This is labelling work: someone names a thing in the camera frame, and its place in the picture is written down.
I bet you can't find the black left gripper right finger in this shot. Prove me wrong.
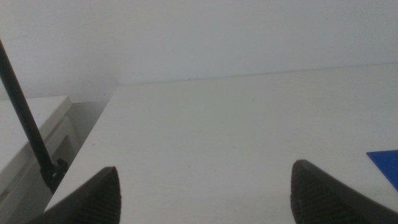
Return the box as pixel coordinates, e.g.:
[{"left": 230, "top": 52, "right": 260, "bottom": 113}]
[{"left": 290, "top": 159, "right": 398, "bottom": 224}]

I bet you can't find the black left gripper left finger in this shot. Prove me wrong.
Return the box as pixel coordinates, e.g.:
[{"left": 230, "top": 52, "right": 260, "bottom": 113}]
[{"left": 27, "top": 166, "right": 121, "bottom": 224}]

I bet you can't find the blue rectangular mat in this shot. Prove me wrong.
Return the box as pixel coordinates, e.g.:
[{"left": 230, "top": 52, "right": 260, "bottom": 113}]
[{"left": 366, "top": 149, "right": 398, "bottom": 192}]

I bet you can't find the black pole clamp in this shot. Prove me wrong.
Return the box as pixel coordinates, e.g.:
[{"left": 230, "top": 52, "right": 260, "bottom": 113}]
[{"left": 40, "top": 157, "right": 69, "bottom": 194}]

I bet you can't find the white side cabinet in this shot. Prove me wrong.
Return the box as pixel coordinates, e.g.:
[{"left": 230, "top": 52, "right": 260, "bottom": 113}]
[{"left": 0, "top": 95, "right": 79, "bottom": 224}]

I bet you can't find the black stand pole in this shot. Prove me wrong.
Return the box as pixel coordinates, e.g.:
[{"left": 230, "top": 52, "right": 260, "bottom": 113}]
[{"left": 0, "top": 39, "right": 54, "bottom": 172}]

